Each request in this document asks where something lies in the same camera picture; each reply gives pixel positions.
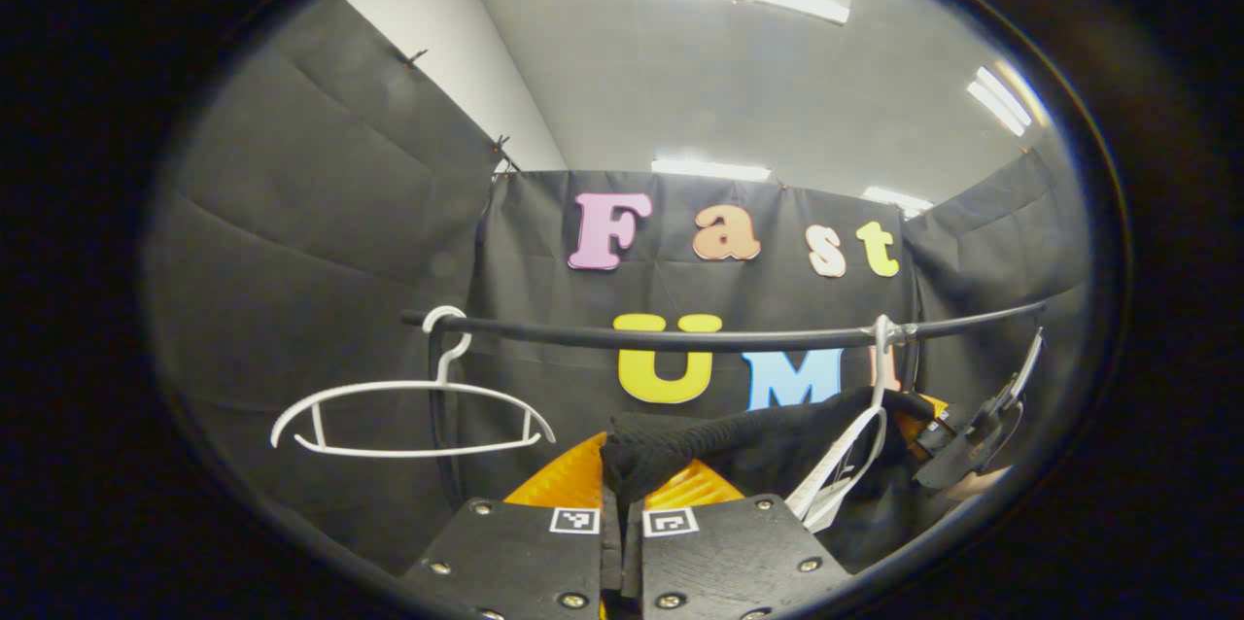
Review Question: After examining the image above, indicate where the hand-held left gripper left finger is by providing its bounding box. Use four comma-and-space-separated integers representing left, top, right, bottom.
398, 432, 623, 620

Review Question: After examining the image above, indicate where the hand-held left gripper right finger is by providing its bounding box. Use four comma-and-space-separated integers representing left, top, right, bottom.
622, 460, 856, 620

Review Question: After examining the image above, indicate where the black knit sweater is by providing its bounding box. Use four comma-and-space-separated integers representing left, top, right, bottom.
601, 387, 939, 572

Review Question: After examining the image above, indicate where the white plastic hanger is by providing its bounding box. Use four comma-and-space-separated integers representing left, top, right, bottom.
783, 313, 919, 535
270, 305, 557, 459

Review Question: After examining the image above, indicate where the black metal clothes rack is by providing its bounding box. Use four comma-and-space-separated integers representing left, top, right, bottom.
398, 301, 1049, 509

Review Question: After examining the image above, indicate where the black backdrop cloth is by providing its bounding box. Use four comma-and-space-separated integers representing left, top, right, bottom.
146, 0, 1089, 574

